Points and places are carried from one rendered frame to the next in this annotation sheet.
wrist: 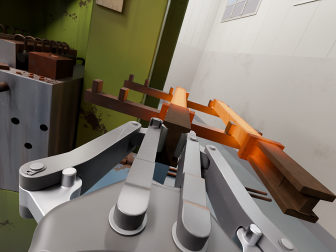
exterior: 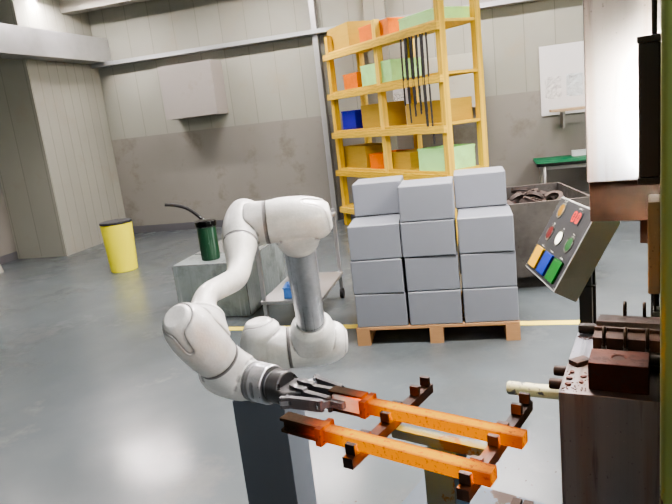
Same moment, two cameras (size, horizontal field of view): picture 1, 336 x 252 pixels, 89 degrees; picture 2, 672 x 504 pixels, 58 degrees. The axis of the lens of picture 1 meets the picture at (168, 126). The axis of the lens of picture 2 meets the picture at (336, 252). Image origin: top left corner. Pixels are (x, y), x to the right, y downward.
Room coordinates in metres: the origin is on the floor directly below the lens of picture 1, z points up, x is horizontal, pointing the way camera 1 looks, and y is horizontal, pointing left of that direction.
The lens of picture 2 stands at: (0.89, -0.90, 1.56)
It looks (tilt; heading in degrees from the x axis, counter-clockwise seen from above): 12 degrees down; 128
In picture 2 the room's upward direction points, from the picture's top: 7 degrees counter-clockwise
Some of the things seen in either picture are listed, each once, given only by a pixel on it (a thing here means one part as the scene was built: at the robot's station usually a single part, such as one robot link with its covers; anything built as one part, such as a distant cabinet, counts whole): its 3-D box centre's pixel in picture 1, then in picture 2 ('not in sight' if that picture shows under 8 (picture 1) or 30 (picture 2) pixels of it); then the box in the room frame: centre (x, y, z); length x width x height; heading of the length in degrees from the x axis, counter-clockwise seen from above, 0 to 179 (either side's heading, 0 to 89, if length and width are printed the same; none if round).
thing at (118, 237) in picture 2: not in sight; (120, 245); (-5.78, 3.41, 0.31); 0.39 x 0.39 x 0.62
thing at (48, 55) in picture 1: (53, 65); (619, 370); (0.59, 0.45, 0.95); 0.12 x 0.09 x 0.07; 9
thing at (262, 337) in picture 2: not in sight; (263, 347); (-0.66, 0.61, 0.77); 0.18 x 0.16 x 0.22; 39
